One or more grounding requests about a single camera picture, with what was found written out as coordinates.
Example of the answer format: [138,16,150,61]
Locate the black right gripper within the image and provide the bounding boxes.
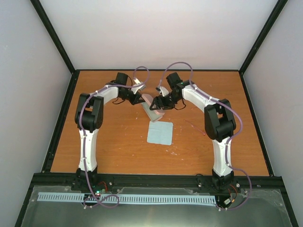
[151,92,180,111]

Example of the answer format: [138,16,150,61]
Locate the pink glasses case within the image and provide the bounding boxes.
[141,93,165,123]

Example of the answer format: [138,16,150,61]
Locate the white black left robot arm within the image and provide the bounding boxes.
[75,72,145,191]

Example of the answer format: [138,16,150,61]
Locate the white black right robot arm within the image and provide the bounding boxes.
[150,72,236,190]

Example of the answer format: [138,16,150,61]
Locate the pink transparent sunglasses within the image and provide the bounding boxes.
[185,120,206,136]

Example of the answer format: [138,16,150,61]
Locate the light blue cleaning cloth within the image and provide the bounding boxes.
[147,121,173,146]

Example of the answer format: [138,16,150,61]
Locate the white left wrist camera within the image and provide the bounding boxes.
[131,78,146,94]

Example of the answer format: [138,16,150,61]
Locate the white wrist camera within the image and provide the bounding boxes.
[131,78,146,94]
[156,86,169,96]

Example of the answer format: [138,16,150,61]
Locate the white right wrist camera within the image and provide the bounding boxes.
[156,86,169,96]

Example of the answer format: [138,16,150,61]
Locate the light blue slotted cable duct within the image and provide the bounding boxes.
[36,192,216,206]

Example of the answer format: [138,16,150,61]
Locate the black aluminium frame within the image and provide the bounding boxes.
[15,0,298,227]

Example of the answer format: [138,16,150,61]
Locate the metal base plate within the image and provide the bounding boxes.
[23,186,292,227]

